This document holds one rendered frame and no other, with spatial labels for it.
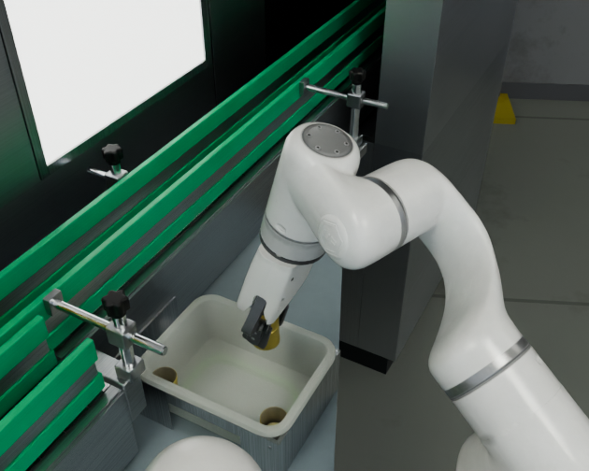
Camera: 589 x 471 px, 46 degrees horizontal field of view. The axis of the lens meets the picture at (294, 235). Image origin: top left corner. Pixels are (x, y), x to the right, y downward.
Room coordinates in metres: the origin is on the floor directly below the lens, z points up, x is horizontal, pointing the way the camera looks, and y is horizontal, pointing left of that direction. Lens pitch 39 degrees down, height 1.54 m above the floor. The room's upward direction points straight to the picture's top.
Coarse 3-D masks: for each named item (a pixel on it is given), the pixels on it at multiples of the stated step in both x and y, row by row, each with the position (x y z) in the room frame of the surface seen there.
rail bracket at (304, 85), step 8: (352, 72) 1.11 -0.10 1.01; (360, 72) 1.11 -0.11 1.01; (304, 80) 1.16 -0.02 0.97; (352, 80) 1.10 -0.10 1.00; (360, 80) 1.10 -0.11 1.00; (304, 88) 1.15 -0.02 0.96; (312, 88) 1.15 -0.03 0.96; (320, 88) 1.15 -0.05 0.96; (352, 88) 1.11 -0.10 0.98; (360, 88) 1.11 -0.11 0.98; (336, 96) 1.13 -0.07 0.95; (344, 96) 1.12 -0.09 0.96; (352, 96) 1.10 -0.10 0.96; (360, 96) 1.10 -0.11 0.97; (352, 104) 1.10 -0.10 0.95; (360, 104) 1.10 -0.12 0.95; (368, 104) 1.10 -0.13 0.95; (376, 104) 1.09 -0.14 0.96; (384, 104) 1.09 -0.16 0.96; (352, 112) 1.11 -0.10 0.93; (352, 120) 1.11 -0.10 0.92; (352, 128) 1.11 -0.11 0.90; (352, 136) 1.11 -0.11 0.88; (360, 136) 1.11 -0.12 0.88; (360, 144) 1.11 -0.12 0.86; (360, 152) 1.10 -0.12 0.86
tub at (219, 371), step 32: (192, 320) 0.70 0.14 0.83; (224, 320) 0.71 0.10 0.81; (192, 352) 0.68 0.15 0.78; (224, 352) 0.69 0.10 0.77; (256, 352) 0.68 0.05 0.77; (288, 352) 0.66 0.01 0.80; (320, 352) 0.64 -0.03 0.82; (160, 384) 0.57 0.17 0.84; (192, 384) 0.63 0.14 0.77; (224, 384) 0.63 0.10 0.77; (256, 384) 0.63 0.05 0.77; (288, 384) 0.63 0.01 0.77; (224, 416) 0.52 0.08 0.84; (256, 416) 0.58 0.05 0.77; (288, 416) 0.52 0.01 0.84
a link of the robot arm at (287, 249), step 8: (264, 216) 0.58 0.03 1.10; (264, 224) 0.57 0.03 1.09; (264, 232) 0.57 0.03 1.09; (272, 232) 0.56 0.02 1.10; (264, 240) 0.57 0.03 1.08; (272, 240) 0.56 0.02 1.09; (280, 240) 0.55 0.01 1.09; (288, 240) 0.55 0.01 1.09; (272, 248) 0.56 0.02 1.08; (280, 248) 0.55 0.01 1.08; (288, 248) 0.55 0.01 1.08; (296, 248) 0.55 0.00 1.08; (304, 248) 0.55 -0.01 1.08; (312, 248) 0.55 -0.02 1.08; (320, 248) 0.55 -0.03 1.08; (280, 256) 0.55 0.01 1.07; (288, 256) 0.55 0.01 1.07; (296, 256) 0.55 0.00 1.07; (304, 256) 0.55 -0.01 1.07; (312, 256) 0.55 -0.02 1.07
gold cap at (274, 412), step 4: (268, 408) 0.55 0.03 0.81; (272, 408) 0.56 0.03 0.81; (276, 408) 0.56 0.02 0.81; (280, 408) 0.55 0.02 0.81; (264, 412) 0.55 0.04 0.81; (268, 412) 0.55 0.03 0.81; (272, 412) 0.56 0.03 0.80; (276, 412) 0.56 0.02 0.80; (280, 412) 0.55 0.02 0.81; (284, 412) 0.55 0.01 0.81; (260, 416) 0.54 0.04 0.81; (264, 416) 0.55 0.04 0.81; (268, 416) 0.55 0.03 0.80; (272, 416) 0.56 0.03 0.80; (276, 416) 0.56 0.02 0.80; (280, 416) 0.55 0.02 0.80; (284, 416) 0.55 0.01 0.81; (260, 420) 0.54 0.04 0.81; (264, 420) 0.55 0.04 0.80; (268, 420) 0.55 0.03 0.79; (272, 420) 0.56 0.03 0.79; (276, 420) 0.56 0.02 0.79; (280, 420) 0.55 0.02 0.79; (268, 424) 0.55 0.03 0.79; (272, 424) 0.55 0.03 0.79
